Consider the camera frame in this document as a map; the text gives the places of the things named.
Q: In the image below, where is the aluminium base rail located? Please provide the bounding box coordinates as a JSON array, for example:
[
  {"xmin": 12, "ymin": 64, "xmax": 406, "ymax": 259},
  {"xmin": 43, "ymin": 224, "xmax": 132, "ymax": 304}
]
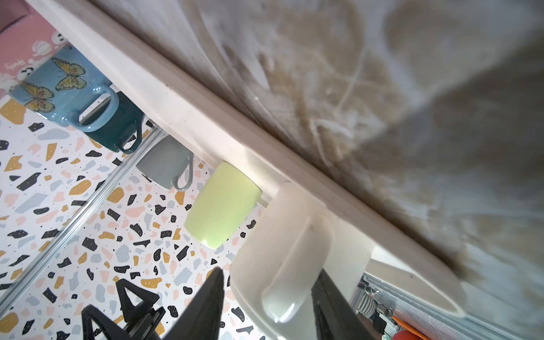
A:
[{"xmin": 352, "ymin": 273, "xmax": 543, "ymax": 339}]

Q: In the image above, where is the light green mug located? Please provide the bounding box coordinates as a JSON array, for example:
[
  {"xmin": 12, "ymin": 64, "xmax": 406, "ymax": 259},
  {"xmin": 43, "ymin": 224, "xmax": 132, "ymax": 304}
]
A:
[{"xmin": 184, "ymin": 161, "xmax": 262, "ymax": 249}]

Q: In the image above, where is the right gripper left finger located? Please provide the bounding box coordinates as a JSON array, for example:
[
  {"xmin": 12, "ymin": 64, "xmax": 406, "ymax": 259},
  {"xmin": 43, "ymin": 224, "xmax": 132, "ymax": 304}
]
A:
[{"xmin": 164, "ymin": 267, "xmax": 225, "ymax": 340}]

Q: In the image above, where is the left aluminium corner post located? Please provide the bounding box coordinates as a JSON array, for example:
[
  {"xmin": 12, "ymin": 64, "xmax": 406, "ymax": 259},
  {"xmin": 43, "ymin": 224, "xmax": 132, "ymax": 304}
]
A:
[{"xmin": 1, "ymin": 127, "xmax": 167, "ymax": 317}]

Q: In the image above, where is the light blue butterfly mug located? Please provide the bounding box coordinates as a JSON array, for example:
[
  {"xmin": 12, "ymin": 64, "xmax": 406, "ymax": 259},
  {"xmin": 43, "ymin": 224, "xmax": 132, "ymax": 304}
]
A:
[{"xmin": 9, "ymin": 43, "xmax": 120, "ymax": 133}]

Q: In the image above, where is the cream rectangular tray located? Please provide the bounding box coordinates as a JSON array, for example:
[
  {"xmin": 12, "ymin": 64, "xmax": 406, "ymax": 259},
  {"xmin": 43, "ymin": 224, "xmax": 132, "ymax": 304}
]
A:
[{"xmin": 32, "ymin": 1, "xmax": 466, "ymax": 316}]

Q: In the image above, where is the white mug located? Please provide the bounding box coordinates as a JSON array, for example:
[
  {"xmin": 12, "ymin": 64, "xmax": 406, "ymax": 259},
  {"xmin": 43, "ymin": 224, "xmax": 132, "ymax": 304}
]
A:
[{"xmin": 229, "ymin": 182, "xmax": 375, "ymax": 339}]

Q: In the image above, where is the grey mug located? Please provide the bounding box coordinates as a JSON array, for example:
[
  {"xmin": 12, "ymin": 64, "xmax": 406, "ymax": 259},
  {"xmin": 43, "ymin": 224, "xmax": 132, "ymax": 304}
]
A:
[{"xmin": 136, "ymin": 135, "xmax": 194, "ymax": 192}]

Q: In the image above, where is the pink patterned mug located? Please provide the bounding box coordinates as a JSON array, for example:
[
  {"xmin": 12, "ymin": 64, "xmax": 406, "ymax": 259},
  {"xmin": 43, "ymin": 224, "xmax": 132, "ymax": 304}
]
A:
[{"xmin": 1, "ymin": 14, "xmax": 67, "ymax": 96}]

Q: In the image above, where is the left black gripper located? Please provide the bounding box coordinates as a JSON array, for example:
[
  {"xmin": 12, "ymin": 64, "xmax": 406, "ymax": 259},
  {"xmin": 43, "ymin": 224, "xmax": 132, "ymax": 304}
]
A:
[{"xmin": 82, "ymin": 279, "xmax": 166, "ymax": 340}]

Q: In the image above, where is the dark green mug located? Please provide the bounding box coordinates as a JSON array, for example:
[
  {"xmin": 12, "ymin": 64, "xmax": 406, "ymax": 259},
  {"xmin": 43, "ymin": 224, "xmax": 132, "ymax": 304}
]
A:
[{"xmin": 85, "ymin": 92, "xmax": 145, "ymax": 154}]

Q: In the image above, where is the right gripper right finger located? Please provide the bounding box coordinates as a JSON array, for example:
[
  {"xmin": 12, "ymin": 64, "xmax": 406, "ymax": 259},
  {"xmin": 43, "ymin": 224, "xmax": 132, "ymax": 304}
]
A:
[{"xmin": 311, "ymin": 270, "xmax": 374, "ymax": 340}]

